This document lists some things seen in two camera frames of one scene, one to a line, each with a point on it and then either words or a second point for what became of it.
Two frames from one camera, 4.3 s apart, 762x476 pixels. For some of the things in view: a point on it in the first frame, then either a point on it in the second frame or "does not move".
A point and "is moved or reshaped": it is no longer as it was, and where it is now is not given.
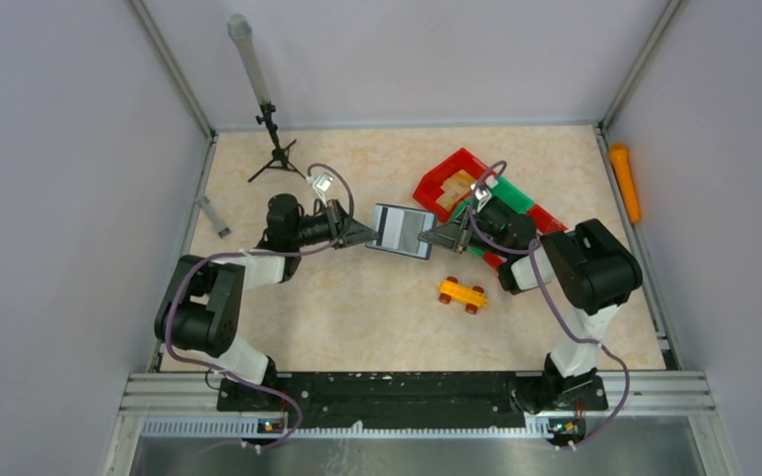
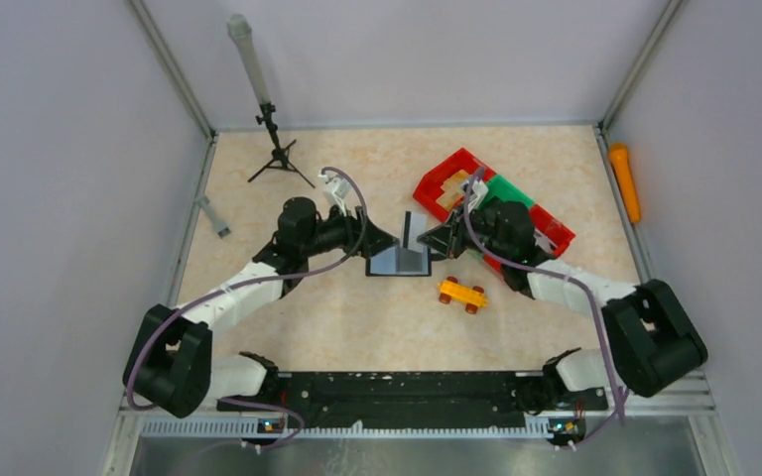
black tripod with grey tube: [239, 27] does not move
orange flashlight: [620, 157] does not move
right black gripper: [447, 234] does not move
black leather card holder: [399, 229] is moved or reshaped
